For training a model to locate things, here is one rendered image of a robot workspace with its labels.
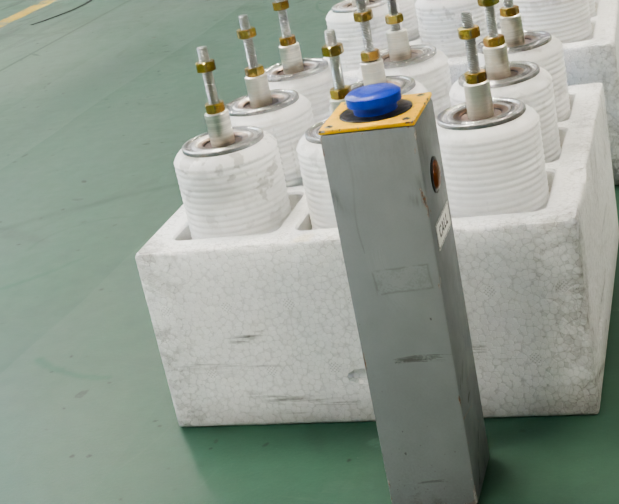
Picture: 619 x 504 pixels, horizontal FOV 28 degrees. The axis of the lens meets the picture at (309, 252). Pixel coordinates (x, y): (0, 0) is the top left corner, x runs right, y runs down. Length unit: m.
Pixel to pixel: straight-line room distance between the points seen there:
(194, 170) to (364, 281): 0.25
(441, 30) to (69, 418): 0.67
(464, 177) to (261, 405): 0.29
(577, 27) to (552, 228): 0.59
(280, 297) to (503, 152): 0.23
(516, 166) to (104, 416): 0.48
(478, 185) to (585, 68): 0.53
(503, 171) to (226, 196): 0.24
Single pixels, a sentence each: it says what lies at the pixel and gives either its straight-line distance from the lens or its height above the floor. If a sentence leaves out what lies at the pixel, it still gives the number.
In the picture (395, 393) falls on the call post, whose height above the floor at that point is 0.10.
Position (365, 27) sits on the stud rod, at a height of 0.31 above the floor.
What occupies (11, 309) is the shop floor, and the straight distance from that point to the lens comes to 1.60.
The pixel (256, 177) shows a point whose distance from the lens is 1.11.
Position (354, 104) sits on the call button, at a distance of 0.89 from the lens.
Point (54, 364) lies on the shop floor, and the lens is 1.41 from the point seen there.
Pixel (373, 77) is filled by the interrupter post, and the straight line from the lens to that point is 1.20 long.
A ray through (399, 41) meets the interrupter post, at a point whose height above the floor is 0.27.
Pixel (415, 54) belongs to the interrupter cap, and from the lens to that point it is 1.33.
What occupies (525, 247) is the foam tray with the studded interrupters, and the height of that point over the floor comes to 0.16.
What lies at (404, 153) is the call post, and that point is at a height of 0.29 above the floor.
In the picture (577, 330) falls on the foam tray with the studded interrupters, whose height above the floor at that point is 0.08.
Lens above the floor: 0.56
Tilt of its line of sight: 21 degrees down
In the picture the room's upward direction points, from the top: 12 degrees counter-clockwise
